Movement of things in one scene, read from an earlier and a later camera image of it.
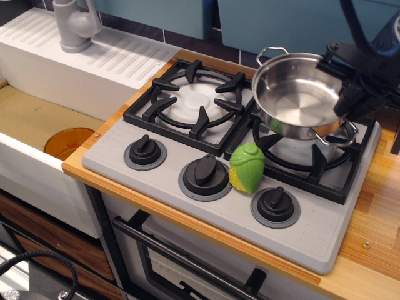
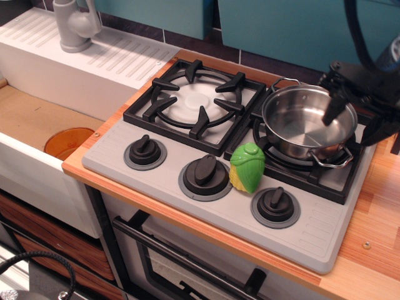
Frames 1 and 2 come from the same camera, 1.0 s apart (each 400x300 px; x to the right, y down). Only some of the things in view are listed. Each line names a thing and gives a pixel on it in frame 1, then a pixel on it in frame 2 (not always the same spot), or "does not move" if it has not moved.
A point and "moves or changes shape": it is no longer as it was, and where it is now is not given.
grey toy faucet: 79,22 does not move
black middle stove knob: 205,179 does not move
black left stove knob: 145,154 does not move
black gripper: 379,75 to 379,90
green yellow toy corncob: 247,166 does not move
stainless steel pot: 295,99 moves or changes shape
